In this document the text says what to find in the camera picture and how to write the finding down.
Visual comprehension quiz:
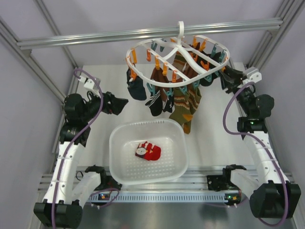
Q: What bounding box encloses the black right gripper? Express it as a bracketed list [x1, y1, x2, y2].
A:
[218, 66, 254, 116]

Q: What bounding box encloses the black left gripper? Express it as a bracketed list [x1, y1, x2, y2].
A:
[81, 89, 128, 122]

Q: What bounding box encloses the white round clip hanger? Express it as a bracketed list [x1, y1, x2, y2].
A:
[125, 21, 230, 88]

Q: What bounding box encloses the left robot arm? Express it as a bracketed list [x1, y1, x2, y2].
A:
[33, 92, 128, 229]

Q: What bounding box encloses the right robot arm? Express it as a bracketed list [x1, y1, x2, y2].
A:
[219, 66, 301, 223]

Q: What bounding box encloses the navy blue sock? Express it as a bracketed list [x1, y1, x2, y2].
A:
[126, 68, 147, 101]

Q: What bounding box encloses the black white striped sock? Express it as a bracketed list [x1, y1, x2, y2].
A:
[145, 91, 174, 116]

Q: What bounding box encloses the teal clothes peg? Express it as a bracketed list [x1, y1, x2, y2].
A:
[179, 86, 188, 95]

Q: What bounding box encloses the olive striped sock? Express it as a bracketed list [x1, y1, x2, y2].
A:
[169, 52, 202, 134]

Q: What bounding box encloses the brown sock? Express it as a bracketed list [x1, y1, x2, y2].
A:
[150, 68, 169, 83]

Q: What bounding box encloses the translucent white plastic basket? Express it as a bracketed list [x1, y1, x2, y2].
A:
[109, 119, 189, 185]

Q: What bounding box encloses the red santa sock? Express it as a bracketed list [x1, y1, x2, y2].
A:
[135, 141, 162, 161]

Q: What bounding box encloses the orange clothes peg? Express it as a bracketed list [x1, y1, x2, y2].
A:
[154, 55, 160, 70]

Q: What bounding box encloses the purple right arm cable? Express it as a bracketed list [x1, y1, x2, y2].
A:
[223, 82, 293, 226]

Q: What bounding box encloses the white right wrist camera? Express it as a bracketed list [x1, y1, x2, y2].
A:
[243, 67, 262, 84]

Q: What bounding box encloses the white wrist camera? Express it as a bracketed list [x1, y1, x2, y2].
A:
[243, 67, 262, 84]
[79, 76, 100, 92]

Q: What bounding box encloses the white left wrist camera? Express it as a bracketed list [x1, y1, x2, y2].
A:
[79, 76, 100, 92]

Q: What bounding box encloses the aluminium top rail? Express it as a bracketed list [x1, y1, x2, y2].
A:
[17, 18, 284, 50]

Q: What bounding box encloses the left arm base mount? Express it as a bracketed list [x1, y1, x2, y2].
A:
[85, 165, 122, 191]

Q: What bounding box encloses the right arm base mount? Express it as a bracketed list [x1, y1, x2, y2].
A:
[207, 164, 247, 192]

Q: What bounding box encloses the perforated cable tray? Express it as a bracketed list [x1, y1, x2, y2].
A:
[87, 191, 241, 204]

